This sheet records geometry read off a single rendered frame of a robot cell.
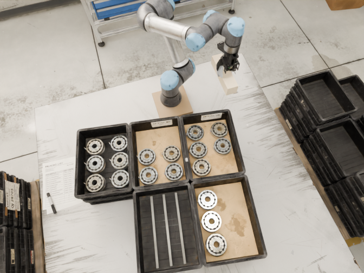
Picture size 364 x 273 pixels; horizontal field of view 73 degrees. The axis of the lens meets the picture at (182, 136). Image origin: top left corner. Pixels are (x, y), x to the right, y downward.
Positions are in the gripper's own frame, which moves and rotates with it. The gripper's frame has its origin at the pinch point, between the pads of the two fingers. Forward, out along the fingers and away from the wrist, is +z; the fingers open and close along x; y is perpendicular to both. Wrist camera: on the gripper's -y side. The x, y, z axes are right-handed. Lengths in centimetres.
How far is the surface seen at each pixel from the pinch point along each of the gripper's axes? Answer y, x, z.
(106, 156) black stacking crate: 17, -78, 26
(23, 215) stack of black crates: 20, -159, 82
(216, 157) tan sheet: 37.9, -16.2, 25.7
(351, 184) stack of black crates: 74, 72, 60
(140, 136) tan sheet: 11, -56, 26
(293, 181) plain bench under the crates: 62, 26, 39
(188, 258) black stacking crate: 83, -48, 26
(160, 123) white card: 9.3, -41.8, 19.7
